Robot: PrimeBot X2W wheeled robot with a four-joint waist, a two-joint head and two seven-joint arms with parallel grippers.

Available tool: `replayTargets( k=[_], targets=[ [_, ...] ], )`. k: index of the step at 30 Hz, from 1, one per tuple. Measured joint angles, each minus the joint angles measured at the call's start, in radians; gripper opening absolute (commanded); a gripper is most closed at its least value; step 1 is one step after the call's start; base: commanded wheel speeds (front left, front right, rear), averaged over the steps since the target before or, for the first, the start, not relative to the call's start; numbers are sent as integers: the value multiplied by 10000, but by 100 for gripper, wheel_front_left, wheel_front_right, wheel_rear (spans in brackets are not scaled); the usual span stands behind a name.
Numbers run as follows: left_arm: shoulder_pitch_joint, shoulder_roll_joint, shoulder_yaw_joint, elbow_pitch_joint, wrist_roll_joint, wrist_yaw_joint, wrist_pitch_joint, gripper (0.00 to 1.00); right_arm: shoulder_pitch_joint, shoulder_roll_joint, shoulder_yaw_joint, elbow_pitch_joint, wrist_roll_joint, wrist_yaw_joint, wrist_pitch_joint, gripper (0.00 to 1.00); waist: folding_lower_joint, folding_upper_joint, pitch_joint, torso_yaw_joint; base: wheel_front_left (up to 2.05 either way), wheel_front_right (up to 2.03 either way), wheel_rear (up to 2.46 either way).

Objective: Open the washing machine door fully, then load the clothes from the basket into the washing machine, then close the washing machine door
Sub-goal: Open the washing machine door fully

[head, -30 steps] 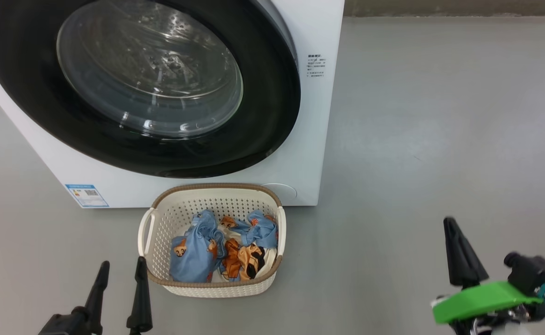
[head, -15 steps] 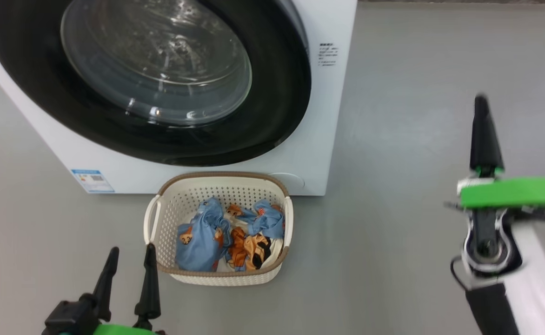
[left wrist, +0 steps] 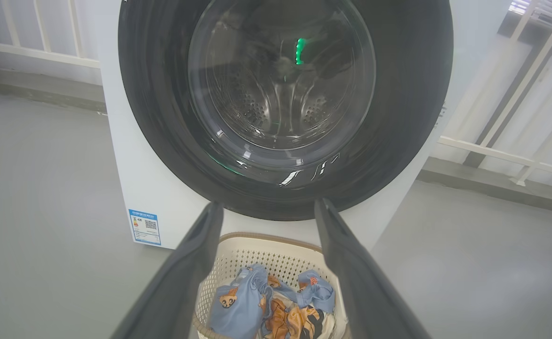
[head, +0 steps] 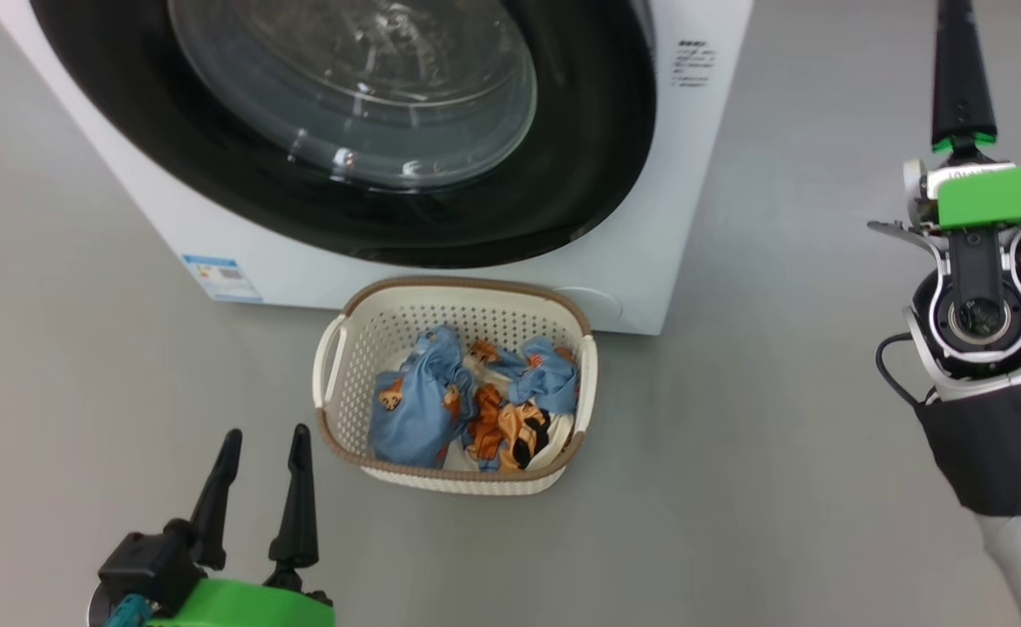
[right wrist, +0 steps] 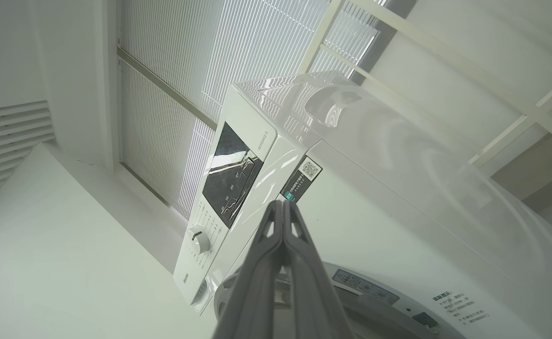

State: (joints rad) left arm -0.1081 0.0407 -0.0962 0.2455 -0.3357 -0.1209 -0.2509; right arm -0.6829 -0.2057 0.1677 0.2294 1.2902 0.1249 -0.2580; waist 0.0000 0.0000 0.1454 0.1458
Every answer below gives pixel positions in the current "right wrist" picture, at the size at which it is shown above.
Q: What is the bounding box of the white wall vent louver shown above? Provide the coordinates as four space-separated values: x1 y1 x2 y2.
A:
0 100 55 215

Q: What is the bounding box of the grey warning sticker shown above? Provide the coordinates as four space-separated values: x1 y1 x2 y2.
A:
332 268 400 306

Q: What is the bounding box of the black QR code sticker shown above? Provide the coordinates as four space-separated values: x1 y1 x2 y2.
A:
280 155 323 203

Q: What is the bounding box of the white front-load washing machine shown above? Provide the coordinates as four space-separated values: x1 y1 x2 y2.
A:
172 71 552 339

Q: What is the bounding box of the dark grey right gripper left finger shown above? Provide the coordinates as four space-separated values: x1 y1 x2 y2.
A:
212 200 286 339

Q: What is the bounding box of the white washing machine control knob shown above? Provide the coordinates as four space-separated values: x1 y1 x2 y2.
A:
186 226 211 255

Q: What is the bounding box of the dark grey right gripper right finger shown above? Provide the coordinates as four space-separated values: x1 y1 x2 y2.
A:
283 200 354 339

